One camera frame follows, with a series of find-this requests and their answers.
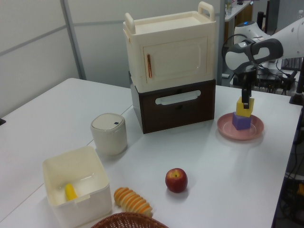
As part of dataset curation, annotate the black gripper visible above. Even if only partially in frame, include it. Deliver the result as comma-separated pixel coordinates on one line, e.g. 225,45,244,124
238,68,257,110

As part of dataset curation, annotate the yellow cube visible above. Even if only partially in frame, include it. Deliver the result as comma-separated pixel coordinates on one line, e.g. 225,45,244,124
236,95,255,118

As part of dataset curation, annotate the purple cube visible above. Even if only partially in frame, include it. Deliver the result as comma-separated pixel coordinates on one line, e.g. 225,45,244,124
232,112,252,131

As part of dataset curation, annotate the pink plate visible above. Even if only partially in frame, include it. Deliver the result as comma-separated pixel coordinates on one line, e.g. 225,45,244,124
217,112,265,141

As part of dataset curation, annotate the black keyboard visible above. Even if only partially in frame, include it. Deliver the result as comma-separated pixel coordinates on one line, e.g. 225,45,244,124
281,57,302,71

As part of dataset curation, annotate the dark brown crate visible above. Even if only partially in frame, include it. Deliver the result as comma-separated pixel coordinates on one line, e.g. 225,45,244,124
130,79,216,134

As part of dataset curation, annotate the cream plastic cabinet with door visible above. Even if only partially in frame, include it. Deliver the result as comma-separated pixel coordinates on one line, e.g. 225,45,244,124
123,1,217,93

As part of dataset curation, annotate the red apple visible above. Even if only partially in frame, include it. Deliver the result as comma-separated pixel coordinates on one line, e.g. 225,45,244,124
165,168,188,193

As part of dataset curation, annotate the white lidded round bin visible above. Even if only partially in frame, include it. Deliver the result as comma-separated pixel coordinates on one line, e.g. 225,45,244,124
90,113,128,156

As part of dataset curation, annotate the orange striped toy bread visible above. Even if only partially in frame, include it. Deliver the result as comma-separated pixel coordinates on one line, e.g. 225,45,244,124
113,187,153,218

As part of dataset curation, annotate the brown wicker basket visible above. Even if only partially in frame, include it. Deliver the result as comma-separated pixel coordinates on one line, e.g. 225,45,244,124
90,212,170,228

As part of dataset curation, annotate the cream open plastic box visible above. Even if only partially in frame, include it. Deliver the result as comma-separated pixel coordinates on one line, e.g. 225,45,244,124
42,145,113,228

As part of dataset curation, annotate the yellow toy banana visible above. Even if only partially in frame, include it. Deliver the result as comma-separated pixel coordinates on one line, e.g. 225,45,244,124
65,183,79,201

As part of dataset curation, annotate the black electronics with cables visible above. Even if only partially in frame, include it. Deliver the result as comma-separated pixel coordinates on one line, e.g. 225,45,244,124
232,62,298,95

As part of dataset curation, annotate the black clamp post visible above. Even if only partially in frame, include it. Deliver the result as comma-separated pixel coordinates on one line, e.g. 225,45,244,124
289,68,304,105

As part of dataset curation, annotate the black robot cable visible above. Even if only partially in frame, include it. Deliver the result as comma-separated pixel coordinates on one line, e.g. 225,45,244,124
221,34,253,63

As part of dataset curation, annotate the grey partition post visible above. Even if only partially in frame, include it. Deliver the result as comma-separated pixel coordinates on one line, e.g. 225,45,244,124
62,0,86,80

